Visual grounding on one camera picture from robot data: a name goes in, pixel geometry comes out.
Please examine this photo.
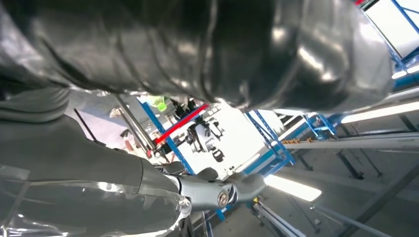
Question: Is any blue metal shelf rack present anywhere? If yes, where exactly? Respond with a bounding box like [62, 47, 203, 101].
[139, 99, 197, 176]

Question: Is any blue wheeled shelf rack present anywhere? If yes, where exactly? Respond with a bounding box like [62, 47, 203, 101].
[244, 109, 297, 177]

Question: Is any white car with red stripe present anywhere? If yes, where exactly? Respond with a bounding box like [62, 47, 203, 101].
[137, 95, 274, 182]

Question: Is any silver metal bar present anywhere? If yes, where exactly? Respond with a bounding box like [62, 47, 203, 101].
[252, 197, 307, 237]

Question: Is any chrome stanchion post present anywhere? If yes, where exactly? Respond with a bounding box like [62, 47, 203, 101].
[109, 95, 161, 159]

